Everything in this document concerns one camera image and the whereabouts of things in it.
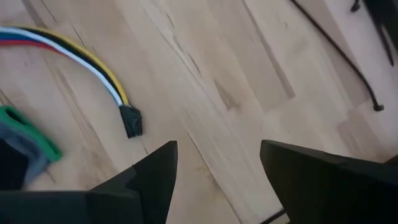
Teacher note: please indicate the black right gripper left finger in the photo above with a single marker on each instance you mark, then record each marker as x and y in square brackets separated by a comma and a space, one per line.
[109, 208]

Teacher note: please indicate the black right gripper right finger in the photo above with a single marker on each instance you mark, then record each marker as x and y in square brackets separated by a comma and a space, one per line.
[326, 193]

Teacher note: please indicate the black zip tie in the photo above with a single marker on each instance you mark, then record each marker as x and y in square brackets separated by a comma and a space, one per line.
[378, 108]

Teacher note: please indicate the black work glove green cuff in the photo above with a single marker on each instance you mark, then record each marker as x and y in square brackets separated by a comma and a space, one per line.
[31, 137]

